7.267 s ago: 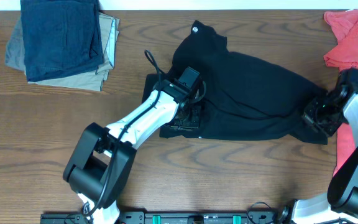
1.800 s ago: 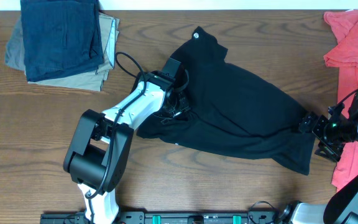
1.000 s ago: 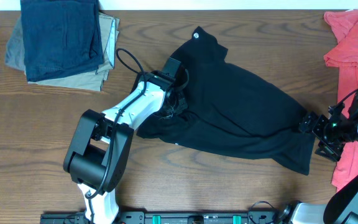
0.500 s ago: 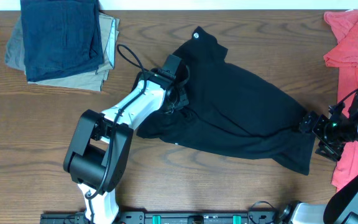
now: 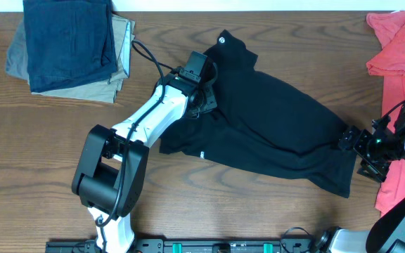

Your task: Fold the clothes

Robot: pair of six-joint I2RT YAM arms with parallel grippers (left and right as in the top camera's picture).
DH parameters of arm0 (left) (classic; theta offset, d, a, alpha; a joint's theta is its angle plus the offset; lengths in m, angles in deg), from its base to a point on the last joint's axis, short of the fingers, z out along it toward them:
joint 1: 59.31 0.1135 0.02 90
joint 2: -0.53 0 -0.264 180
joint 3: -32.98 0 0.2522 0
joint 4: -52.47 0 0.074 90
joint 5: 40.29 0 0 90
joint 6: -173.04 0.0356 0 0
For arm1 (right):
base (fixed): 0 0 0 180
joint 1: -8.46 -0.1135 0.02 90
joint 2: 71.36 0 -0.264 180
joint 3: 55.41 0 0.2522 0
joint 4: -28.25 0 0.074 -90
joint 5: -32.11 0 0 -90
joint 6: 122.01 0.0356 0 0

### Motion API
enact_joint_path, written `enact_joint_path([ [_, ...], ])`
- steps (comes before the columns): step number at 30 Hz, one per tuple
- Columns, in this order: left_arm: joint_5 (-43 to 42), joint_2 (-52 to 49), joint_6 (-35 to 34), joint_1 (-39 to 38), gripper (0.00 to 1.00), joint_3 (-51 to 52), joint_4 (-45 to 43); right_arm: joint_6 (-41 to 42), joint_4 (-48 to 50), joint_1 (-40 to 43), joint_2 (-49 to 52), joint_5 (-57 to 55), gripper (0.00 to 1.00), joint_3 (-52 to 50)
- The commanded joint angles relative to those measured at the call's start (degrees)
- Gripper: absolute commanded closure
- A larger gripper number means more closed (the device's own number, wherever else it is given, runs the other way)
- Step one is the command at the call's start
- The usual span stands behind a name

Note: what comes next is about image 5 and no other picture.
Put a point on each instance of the folded khaki garment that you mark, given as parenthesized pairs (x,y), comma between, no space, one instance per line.
(103,91)

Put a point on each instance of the coral red t-shirt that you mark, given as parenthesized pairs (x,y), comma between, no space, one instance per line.
(390,63)

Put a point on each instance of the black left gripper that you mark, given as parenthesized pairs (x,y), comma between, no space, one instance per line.
(213,103)

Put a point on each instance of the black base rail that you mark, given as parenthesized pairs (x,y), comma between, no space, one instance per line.
(292,244)

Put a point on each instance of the folded navy blue garment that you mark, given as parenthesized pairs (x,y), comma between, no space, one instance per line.
(69,43)

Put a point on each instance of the black t-shirt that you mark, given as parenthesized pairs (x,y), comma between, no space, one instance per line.
(264,125)

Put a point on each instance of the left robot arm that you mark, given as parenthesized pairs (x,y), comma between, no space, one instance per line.
(111,170)

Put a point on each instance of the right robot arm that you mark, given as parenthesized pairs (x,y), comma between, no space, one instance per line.
(388,233)

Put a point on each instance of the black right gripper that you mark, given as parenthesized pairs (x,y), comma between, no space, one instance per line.
(377,172)

